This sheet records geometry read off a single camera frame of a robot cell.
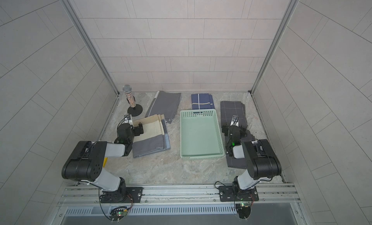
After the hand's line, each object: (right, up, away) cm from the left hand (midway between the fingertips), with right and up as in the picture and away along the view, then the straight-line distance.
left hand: (136, 121), depth 95 cm
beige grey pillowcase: (+14, -9, -5) cm, 18 cm away
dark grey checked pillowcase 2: (+61, -21, -16) cm, 67 cm away
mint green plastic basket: (+43, -10, +2) cm, 44 cm away
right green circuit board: (+61, -39, -27) cm, 78 cm away
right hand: (+65, 0, -1) cm, 65 cm away
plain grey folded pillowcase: (+16, +12, +14) cm, 24 cm away
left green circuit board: (+3, -39, -29) cm, 49 cm away
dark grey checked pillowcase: (+64, +8, +11) cm, 66 cm away
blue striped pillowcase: (+45, +13, +14) cm, 49 cm away
